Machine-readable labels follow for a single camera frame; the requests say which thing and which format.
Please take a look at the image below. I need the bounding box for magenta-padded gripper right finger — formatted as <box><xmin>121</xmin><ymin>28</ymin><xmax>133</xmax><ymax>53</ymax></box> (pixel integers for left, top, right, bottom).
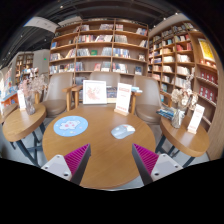
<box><xmin>131</xmin><ymin>143</ymin><xmax>184</xmax><ymax>186</ymax></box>

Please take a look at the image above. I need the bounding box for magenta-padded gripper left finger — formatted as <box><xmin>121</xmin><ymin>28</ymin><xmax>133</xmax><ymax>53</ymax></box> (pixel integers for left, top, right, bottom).
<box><xmin>40</xmin><ymin>143</ymin><xmax>92</xmax><ymax>186</ymax></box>

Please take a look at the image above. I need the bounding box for grey computer mouse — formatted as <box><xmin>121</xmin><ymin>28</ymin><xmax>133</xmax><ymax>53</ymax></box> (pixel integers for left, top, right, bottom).
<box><xmin>110</xmin><ymin>123</ymin><xmax>136</xmax><ymax>140</ymax></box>

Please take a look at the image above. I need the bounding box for round blue mouse pad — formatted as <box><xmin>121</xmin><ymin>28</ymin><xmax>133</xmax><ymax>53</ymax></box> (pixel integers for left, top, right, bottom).
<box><xmin>53</xmin><ymin>115</ymin><xmax>89</xmax><ymax>138</ymax></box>

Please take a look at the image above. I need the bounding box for round wooden side table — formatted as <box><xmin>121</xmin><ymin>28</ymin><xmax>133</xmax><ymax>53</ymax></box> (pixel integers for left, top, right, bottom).
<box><xmin>2</xmin><ymin>102</ymin><xmax>48</xmax><ymax>168</ymax></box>
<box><xmin>0</xmin><ymin>103</ymin><xmax>19</xmax><ymax>125</ymax></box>
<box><xmin>154</xmin><ymin>114</ymin><xmax>211</xmax><ymax>168</ymax></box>

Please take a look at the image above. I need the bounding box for stack of books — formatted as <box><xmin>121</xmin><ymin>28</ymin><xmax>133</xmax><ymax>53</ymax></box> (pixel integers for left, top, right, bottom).
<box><xmin>155</xmin><ymin>105</ymin><xmax>178</xmax><ymax>121</ymax></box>

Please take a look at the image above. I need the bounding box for small white table sign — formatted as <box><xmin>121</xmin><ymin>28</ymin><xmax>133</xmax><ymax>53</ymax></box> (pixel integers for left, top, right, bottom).
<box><xmin>16</xmin><ymin>89</ymin><xmax>28</xmax><ymax>112</ymax></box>
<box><xmin>186</xmin><ymin>103</ymin><xmax>206</xmax><ymax>135</ymax></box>

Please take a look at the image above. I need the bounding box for brown padded armchair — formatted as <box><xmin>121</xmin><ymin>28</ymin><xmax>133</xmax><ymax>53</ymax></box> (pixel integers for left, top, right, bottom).
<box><xmin>70</xmin><ymin>71</ymin><xmax>138</xmax><ymax>113</ymax></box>
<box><xmin>133</xmin><ymin>75</ymin><xmax>173</xmax><ymax>126</ymax></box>
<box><xmin>42</xmin><ymin>72</ymin><xmax>83</xmax><ymax>118</ymax></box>

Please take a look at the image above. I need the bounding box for white sign on wooden stand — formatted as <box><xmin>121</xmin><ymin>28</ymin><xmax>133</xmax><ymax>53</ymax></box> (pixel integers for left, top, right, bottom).
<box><xmin>113</xmin><ymin>82</ymin><xmax>133</xmax><ymax>117</ymax></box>

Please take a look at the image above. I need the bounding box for light blue book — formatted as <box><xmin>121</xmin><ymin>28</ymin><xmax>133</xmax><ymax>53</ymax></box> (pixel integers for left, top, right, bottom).
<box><xmin>130</xmin><ymin>85</ymin><xmax>144</xmax><ymax>94</ymax></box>

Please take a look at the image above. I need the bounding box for white framed pink picture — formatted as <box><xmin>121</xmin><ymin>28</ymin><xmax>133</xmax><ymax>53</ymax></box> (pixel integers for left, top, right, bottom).
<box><xmin>82</xmin><ymin>79</ymin><xmax>108</xmax><ymax>106</ymax></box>

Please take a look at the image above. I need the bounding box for colourful display stand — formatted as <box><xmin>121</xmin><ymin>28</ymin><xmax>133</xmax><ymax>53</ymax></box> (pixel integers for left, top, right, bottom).
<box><xmin>0</xmin><ymin>68</ymin><xmax>19</xmax><ymax>108</ymax></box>

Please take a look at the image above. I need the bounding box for dark blue book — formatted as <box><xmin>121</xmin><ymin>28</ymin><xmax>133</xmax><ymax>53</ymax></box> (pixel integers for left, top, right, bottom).
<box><xmin>106</xmin><ymin>85</ymin><xmax>118</xmax><ymax>104</ymax></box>

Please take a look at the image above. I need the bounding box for small distant wooden bookshelf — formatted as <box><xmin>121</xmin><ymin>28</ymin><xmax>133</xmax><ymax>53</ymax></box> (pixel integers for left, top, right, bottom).
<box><xmin>14</xmin><ymin>51</ymin><xmax>35</xmax><ymax>84</ymax></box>

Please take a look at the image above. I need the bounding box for wide wooden bookshelf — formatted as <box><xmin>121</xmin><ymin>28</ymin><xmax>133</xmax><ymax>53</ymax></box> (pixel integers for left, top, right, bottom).
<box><xmin>48</xmin><ymin>18</ymin><xmax>150</xmax><ymax>77</ymax></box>

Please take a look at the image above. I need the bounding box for white hanging ceiling panel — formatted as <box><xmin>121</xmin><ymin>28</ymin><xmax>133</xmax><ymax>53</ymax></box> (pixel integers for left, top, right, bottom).
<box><xmin>23</xmin><ymin>16</ymin><xmax>59</xmax><ymax>34</ymax></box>

